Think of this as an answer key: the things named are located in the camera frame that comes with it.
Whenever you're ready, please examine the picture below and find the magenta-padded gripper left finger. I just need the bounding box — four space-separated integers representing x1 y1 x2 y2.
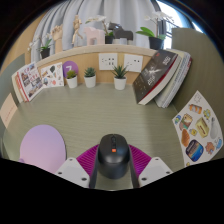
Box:
54 145 101 190

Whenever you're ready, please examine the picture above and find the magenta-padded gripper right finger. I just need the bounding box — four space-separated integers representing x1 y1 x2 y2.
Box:
128 145 174 189

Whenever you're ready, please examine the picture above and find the black computer mouse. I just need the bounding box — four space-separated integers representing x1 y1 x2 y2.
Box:
97 133 131 180

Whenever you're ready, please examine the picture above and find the purple mouse pad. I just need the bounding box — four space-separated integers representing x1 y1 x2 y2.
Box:
19 124 67 174

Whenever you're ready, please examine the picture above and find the food sticker sheet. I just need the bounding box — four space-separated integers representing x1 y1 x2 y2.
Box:
171 90 224 168

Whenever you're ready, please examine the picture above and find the small succulent in white pot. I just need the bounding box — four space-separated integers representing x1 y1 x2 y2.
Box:
65 69 79 89
83 66 97 89
111 64 129 91

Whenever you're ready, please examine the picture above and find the white picture sticker sheet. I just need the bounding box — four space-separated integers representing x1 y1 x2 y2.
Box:
40 62 65 89

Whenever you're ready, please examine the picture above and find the red-edged photo magazine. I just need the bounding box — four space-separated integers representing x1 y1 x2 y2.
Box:
16 61 44 102

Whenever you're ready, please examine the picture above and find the round purple number sign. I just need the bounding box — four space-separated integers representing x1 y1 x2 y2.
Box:
62 60 80 79

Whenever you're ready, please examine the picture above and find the green desk divider panel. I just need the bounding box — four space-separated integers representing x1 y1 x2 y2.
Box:
170 27 224 168
0 53 26 158

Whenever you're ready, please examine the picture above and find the wooden desk back shelf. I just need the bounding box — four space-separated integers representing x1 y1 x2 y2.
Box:
24 44 158 85

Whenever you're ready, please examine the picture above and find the white orchid in black pot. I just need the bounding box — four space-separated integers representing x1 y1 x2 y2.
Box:
28 33 54 60
85 14 116 45
134 10 174 51

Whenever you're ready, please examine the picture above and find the wooden hand model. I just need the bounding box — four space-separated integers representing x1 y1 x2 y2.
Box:
49 24 64 54

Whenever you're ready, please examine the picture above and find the pink horse figure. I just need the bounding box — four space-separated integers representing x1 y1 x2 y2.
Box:
83 26 106 46

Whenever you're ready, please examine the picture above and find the black horse figure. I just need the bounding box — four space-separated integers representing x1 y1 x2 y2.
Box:
108 22 134 45

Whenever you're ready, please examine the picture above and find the wooden mannequin figure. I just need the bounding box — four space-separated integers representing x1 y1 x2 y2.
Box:
70 14 83 46

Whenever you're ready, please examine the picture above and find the dark-framed window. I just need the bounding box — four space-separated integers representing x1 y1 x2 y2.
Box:
156 0 204 51

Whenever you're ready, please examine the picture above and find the grey curtain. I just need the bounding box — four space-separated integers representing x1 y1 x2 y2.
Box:
31 0 161 64

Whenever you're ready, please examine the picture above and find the white wall socket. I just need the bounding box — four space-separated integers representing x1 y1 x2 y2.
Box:
98 52 118 71
123 53 144 73

